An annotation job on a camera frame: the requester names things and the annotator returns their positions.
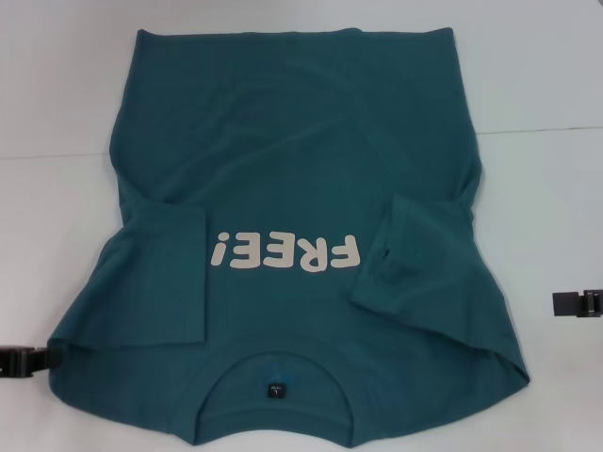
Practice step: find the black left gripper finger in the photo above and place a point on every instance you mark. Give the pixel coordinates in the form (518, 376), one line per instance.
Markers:
(47, 359)

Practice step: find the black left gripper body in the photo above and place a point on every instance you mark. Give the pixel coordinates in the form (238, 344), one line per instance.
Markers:
(16, 362)

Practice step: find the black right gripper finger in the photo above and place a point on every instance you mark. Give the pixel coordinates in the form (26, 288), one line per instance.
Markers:
(577, 303)

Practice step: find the blue shirt with FREE print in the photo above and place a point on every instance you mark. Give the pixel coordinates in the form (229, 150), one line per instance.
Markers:
(292, 141)

